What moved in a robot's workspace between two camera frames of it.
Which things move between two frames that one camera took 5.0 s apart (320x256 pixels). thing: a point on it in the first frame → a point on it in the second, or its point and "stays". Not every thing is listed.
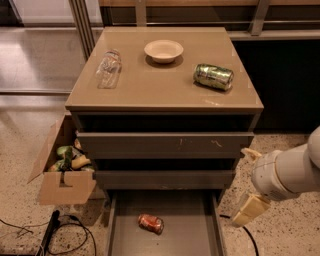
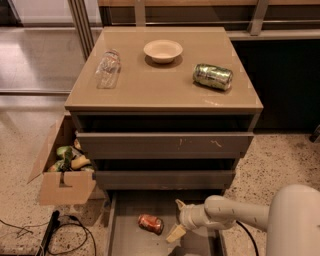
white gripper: x=264 y=176 → x=187 y=216
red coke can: x=151 y=223 stays
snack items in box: x=72 y=157 stays
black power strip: x=51 y=228 stays
